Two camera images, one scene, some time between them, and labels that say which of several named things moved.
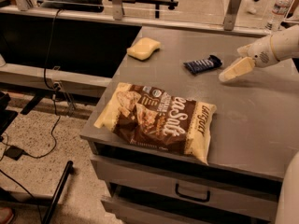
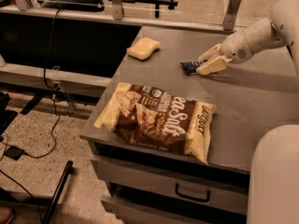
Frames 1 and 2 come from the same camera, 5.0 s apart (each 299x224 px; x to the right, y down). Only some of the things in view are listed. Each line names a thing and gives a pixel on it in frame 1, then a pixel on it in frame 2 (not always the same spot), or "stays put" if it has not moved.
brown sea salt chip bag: x=151 y=119 stays put
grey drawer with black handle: x=187 y=188 stays put
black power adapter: x=14 y=152 stays put
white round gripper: x=261 y=52 → x=235 y=48
